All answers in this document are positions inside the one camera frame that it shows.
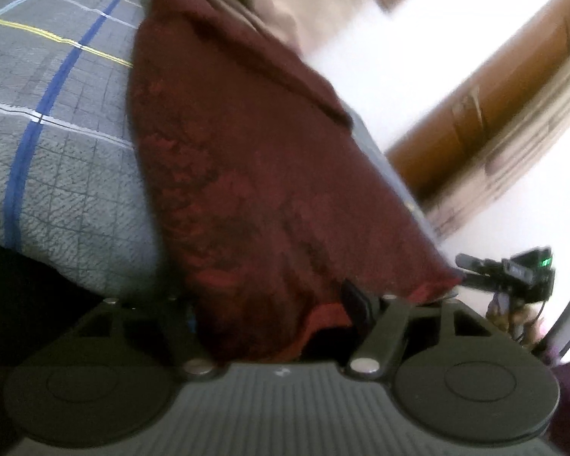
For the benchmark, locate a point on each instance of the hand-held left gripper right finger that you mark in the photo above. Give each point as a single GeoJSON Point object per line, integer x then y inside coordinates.
{"type": "Point", "coordinates": [356, 301]}

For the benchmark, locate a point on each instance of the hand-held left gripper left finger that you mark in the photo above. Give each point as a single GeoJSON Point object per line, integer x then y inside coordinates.
{"type": "Point", "coordinates": [180, 327]}

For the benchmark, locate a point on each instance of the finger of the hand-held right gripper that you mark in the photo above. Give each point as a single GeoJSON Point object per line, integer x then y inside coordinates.
{"type": "Point", "coordinates": [477, 261]}
{"type": "Point", "coordinates": [482, 281]}

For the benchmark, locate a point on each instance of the maroon knit sweater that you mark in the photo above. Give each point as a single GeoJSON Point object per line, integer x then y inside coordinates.
{"type": "Point", "coordinates": [266, 175]}

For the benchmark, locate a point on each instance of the dark grey panel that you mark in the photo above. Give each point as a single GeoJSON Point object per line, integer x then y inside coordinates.
{"type": "Point", "coordinates": [567, 318]}

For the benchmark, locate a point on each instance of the wooden door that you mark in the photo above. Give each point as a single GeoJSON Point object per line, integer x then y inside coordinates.
{"type": "Point", "coordinates": [503, 95]}

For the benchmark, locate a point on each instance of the blue plaid bed sheet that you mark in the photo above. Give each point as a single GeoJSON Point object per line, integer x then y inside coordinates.
{"type": "Point", "coordinates": [66, 152]}

